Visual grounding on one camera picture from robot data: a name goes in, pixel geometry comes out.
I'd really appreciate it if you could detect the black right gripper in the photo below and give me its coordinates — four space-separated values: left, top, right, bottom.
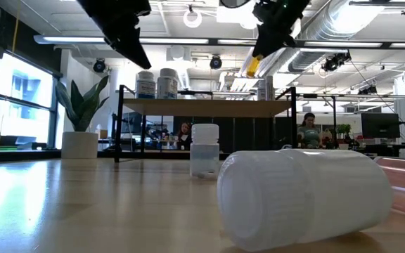
252 0 311 59

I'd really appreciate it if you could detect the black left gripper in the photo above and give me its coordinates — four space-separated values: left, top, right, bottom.
77 0 153 70

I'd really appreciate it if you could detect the amber pill vial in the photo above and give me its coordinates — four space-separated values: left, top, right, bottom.
246 54 264 78

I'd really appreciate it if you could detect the white Melatonin supplement bottle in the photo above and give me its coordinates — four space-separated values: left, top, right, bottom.
135 70 157 100

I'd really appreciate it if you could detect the narrow white labelled bottle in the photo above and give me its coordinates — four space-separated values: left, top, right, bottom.
265 75 276 101

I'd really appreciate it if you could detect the white labelled pill bottle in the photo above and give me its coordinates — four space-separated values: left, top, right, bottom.
257 79 267 101

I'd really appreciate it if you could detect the white supplement bottle blue label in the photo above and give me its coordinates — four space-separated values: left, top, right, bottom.
156 67 179 100

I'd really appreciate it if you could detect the small translucent plastic bottle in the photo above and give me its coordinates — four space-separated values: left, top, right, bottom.
189 123 221 180

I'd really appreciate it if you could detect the plain white plastic bottle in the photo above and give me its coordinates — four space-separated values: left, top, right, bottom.
216 149 394 252

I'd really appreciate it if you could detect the black ceiling spotlight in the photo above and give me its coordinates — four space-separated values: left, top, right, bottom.
209 54 223 70
92 58 107 74

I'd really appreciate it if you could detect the long ceiling light bar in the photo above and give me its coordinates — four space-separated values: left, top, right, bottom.
33 34 405 49

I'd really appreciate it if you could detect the black track light cluster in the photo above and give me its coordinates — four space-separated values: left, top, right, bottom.
321 51 352 73

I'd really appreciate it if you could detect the green snake plant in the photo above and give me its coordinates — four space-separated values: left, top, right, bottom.
55 74 110 133

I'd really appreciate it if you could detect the person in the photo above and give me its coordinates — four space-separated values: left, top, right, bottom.
296 112 323 149
176 121 193 151

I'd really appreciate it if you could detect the white round plant pot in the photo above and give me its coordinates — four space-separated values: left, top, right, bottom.
60 131 100 160

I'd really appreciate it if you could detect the small green background plant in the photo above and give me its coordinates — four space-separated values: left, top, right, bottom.
335 123 353 141

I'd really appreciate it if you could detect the large office window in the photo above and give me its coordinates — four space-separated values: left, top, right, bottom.
0 52 61 150

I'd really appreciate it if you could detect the black computer monitor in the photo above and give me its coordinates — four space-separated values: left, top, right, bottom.
360 112 401 140

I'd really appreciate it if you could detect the silver ventilation duct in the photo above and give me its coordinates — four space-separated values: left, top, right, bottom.
288 0 386 73

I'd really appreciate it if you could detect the white ring lamp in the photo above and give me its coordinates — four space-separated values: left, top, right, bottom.
182 7 203 29

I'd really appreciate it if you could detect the wooden shelf black metal frame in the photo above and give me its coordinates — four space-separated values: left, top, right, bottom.
113 84 299 167

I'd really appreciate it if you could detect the yellow hanging cable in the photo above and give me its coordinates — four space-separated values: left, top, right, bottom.
11 0 23 56

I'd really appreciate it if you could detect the black aluminium table frame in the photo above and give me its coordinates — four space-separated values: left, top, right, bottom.
0 149 231 162

